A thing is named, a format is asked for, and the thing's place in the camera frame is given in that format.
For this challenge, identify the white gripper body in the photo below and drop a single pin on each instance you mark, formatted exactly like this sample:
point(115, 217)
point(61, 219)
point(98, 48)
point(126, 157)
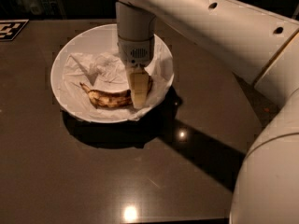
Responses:
point(135, 51)

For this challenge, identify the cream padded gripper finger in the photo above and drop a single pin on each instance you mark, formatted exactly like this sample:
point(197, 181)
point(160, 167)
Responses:
point(138, 80)

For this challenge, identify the brown spotted banana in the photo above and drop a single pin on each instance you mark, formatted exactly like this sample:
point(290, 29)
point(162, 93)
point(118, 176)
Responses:
point(110, 99)

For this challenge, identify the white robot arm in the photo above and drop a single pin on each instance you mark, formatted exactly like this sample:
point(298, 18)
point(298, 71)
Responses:
point(263, 48)

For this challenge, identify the white bowl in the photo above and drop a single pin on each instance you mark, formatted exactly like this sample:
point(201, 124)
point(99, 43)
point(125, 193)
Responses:
point(90, 41)

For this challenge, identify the white paper towel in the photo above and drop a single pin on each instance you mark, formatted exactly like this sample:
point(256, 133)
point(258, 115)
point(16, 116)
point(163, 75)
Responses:
point(93, 69)

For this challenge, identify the white milk jug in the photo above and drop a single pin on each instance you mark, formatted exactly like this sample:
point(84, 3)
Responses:
point(25, 5)
point(36, 7)

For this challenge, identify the black white fiducial marker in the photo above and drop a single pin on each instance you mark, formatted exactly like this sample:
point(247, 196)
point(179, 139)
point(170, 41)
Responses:
point(9, 29)

